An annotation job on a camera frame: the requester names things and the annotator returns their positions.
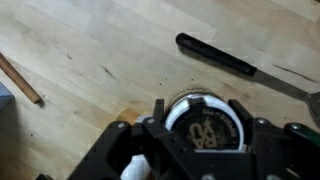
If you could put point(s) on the blue tissue box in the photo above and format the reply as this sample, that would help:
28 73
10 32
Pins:
4 96

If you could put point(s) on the long wooden spoon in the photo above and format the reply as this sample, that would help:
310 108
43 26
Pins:
20 80

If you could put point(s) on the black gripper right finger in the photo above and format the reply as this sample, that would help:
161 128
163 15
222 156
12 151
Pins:
245 121

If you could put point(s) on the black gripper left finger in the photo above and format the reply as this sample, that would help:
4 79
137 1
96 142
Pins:
158 111

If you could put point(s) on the round black-white dial object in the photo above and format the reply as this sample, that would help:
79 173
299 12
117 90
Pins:
206 131

